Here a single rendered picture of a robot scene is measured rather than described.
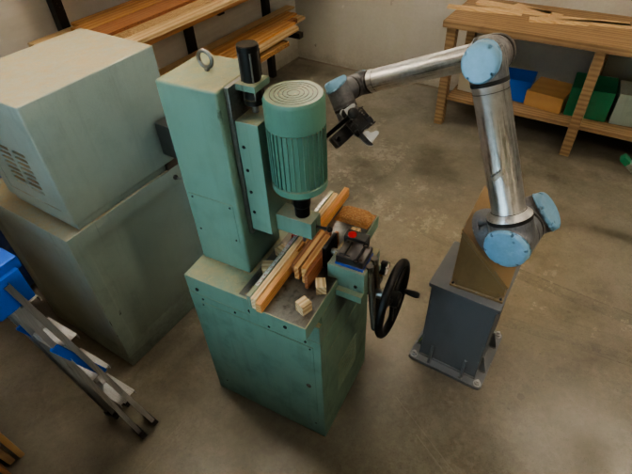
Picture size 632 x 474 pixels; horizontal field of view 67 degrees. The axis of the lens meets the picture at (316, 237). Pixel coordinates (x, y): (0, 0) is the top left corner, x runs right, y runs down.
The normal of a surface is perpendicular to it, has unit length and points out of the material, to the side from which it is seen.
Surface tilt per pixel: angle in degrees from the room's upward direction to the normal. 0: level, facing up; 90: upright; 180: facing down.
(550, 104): 90
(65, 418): 0
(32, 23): 90
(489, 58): 76
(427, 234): 0
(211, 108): 90
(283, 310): 0
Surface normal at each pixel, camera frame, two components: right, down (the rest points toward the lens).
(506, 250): -0.58, 0.53
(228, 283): -0.04, -0.73
